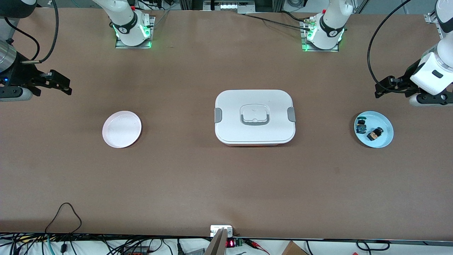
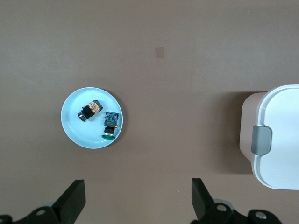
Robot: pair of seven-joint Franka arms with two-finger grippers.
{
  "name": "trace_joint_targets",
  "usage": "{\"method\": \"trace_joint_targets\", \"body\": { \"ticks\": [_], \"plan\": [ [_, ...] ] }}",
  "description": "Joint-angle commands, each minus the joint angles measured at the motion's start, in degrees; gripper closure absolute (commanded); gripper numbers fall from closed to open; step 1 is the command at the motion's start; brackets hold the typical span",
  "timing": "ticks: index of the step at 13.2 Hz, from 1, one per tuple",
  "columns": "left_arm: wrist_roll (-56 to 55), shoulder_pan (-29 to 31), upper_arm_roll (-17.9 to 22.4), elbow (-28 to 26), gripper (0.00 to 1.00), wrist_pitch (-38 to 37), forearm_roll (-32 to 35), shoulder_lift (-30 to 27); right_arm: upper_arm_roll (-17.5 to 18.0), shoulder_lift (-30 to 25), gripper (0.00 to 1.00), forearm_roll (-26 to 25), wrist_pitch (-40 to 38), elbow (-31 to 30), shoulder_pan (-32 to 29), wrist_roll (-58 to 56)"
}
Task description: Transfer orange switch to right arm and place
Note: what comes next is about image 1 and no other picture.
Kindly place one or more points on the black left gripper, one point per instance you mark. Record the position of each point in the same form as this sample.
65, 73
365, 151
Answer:
406, 80

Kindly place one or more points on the red digit display board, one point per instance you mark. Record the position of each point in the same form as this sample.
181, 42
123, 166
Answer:
230, 243

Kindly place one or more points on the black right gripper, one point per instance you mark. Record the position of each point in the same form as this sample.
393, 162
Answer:
20, 75

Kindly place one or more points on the brown cardboard piece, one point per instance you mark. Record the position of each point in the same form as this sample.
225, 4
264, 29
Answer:
293, 249

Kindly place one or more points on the orange push button switch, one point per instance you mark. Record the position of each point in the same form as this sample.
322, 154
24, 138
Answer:
374, 134

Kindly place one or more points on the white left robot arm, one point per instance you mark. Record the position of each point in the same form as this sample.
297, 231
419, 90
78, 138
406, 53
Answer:
331, 21

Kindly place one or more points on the aluminium bar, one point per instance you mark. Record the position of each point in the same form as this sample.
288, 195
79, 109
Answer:
216, 246

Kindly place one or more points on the aluminium corner bracket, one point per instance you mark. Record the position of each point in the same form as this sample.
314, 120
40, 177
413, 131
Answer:
432, 19

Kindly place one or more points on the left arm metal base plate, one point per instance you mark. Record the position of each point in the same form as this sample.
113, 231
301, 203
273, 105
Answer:
311, 50

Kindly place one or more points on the green push button switch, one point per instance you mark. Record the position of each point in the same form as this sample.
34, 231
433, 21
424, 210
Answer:
361, 128

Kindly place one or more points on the light blue round plate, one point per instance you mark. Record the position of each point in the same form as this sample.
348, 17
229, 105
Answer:
384, 124

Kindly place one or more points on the white lunch box grey latches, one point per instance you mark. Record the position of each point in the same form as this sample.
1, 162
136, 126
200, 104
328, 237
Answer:
254, 102

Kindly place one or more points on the red clip leads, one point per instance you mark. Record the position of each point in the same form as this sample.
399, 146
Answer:
260, 248

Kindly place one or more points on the pink round plate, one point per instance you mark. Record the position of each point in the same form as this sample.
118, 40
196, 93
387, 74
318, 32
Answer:
122, 129

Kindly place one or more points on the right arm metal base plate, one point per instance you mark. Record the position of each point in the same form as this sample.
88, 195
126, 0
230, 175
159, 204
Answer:
122, 46

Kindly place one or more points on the small white device box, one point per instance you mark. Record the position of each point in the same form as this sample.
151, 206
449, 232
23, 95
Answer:
216, 230

